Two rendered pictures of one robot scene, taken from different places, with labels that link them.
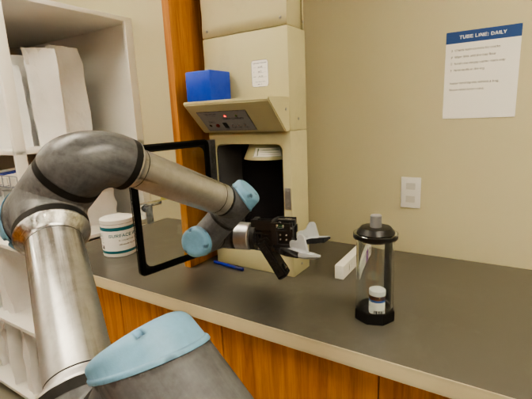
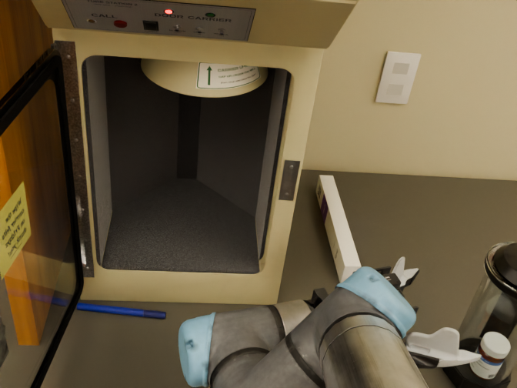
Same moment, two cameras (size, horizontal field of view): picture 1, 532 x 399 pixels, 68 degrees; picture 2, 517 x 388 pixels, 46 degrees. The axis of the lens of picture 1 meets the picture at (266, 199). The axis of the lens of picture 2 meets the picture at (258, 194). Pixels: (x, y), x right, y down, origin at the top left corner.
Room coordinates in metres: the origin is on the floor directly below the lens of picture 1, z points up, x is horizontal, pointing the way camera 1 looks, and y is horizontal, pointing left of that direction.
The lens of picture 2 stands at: (0.72, 0.42, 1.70)
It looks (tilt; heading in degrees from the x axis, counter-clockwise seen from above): 37 degrees down; 319
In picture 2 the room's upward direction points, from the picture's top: 8 degrees clockwise
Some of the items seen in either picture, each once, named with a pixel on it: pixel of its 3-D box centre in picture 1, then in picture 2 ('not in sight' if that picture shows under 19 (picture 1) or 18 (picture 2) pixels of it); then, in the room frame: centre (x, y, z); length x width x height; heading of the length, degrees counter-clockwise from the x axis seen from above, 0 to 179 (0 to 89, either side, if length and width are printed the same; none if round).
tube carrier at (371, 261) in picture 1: (374, 272); (500, 320); (0.93, -0.27, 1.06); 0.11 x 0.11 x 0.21
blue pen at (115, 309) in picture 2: (228, 265); (121, 310); (1.32, 0.14, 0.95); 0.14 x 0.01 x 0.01; 51
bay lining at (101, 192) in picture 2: (269, 191); (188, 132); (1.39, -0.01, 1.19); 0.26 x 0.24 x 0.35; 57
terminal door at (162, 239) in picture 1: (175, 204); (24, 261); (1.25, 0.29, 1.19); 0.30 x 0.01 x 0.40; 138
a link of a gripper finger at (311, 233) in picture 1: (312, 232); (398, 274); (1.03, -0.12, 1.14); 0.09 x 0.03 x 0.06; 108
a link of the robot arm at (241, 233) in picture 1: (245, 235); (293, 331); (1.03, 0.06, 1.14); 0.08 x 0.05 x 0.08; 162
